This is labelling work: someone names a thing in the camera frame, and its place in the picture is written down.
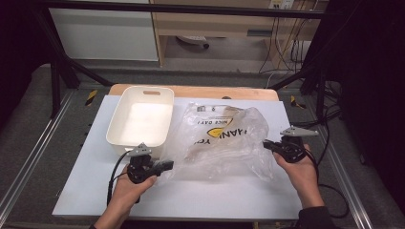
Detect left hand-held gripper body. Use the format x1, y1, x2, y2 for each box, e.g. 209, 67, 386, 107
126, 142, 160, 185

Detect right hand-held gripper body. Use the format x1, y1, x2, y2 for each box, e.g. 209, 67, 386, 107
274, 126, 320, 164

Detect white plastic bin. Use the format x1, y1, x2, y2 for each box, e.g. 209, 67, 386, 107
105, 85, 175, 159

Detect clear printed plastic bag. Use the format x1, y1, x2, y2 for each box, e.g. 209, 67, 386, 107
157, 102, 276, 183

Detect person's left hand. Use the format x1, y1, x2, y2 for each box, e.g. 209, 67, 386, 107
109, 173, 158, 220

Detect person's right hand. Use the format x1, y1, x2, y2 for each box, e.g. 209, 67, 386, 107
273, 143, 321, 204

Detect white table board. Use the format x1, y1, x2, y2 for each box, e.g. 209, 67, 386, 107
52, 94, 303, 221

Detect yellow black floor tape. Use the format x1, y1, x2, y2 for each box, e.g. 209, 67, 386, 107
84, 89, 98, 107
289, 94, 307, 110

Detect office chair base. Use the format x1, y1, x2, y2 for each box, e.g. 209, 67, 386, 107
176, 34, 211, 50

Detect wooden desk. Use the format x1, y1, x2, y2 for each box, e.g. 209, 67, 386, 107
149, 0, 329, 69

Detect white power strip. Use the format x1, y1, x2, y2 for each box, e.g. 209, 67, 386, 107
268, 0, 295, 10

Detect white cabinet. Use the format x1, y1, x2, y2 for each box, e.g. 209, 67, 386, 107
48, 0, 160, 62

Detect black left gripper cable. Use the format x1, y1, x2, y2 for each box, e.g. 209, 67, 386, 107
106, 150, 134, 207

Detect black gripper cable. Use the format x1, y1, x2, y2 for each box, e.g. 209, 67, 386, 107
305, 120, 351, 219
106, 150, 134, 207

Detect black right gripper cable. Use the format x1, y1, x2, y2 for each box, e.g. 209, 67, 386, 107
305, 120, 351, 219

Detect aluminium rail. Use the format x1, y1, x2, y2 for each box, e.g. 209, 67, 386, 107
0, 90, 76, 218
313, 122, 374, 229

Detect black frame leg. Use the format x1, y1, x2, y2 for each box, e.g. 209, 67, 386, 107
270, 47, 330, 122
32, 9, 113, 119

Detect hanging cable bundle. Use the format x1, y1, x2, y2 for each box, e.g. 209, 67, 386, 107
258, 15, 309, 74

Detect black frame crossbar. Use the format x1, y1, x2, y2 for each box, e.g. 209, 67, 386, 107
32, 0, 327, 19

